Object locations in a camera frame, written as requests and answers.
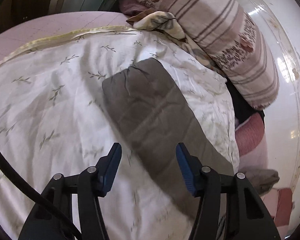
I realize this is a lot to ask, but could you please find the brown quilted hooded jacket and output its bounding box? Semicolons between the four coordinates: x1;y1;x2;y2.
102;58;234;219

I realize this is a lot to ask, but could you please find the black clothing behind bolster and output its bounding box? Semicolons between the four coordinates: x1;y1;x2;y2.
226;78;264;124

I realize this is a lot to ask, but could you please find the pink cylindrical bolster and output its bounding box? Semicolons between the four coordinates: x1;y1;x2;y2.
235;113;268;171

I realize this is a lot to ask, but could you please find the white floral bed quilt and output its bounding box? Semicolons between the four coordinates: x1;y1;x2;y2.
0;27;239;239

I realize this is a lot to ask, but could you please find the pink mattress edge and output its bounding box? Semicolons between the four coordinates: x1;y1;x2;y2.
0;11;128;61

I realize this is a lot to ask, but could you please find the floral cloth under pillow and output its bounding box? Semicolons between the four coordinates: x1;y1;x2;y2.
127;8;217;69

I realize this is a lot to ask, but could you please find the striped floral pillow left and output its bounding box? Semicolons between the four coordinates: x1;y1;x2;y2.
137;0;279;110

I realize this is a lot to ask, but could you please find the black cable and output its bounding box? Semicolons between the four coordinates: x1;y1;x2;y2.
0;139;83;240

